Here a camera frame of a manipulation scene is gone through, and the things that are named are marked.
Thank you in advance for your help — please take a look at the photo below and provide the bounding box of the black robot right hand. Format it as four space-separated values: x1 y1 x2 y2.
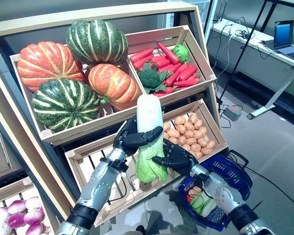
151 139 199 176

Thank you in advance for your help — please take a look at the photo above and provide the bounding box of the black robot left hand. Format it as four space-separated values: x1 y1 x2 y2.
112 117 164 156

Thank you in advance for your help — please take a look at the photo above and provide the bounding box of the blue plastic shopping basket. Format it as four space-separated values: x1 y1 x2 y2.
177 149 253 232

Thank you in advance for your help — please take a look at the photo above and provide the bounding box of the wide wooden slatted crate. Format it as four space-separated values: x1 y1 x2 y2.
64 119 187 227

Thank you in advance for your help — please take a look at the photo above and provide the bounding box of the red carrot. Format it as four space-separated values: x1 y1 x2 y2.
151 55 172 69
157 42 179 65
173 78 201 88
129 47 154 63
132 55 154 71
153 90 173 97
164 64 189 88
177 65 198 82

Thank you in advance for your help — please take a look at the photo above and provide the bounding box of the small orange pumpkin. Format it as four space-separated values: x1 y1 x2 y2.
88 63 142 111

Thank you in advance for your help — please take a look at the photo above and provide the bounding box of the dark green broccoli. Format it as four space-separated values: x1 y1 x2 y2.
136 63 173 95

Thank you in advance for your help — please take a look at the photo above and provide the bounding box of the grey power adapter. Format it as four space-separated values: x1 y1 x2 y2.
223 107 243 122

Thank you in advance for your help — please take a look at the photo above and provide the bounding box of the green striped pumpkin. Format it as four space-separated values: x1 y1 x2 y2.
31 78 101 133
65 19 128 66

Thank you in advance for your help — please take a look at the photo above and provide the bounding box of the wooden crate of carrots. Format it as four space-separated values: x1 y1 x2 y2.
124 24 218 106

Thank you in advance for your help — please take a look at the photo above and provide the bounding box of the large orange pumpkin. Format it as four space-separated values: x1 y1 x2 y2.
16 41 85 93

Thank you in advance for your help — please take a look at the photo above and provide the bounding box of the white desk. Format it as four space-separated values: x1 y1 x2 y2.
207 19 294 120

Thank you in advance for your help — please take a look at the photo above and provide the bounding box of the black light stand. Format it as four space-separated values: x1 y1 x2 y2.
217 0 267 108

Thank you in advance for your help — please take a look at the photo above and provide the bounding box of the grey wooden display shelf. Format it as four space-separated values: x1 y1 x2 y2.
0 119 27 189

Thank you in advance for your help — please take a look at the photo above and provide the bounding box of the glass door fridge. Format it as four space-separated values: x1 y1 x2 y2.
156 0 220 37

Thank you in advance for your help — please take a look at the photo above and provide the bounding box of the black router with antennas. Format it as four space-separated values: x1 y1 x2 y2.
212 0 227 24

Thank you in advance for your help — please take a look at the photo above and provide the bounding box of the open grey laptop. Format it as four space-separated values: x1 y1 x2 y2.
273 20 294 61

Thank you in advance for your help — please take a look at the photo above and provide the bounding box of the black metal rack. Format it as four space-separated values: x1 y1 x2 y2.
258 0 294 34

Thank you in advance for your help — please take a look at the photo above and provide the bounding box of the long black floor cable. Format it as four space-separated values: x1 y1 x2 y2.
245 165 294 198

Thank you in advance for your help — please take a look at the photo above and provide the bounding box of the wooden display shelf frame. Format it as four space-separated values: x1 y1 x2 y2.
0 1 230 235

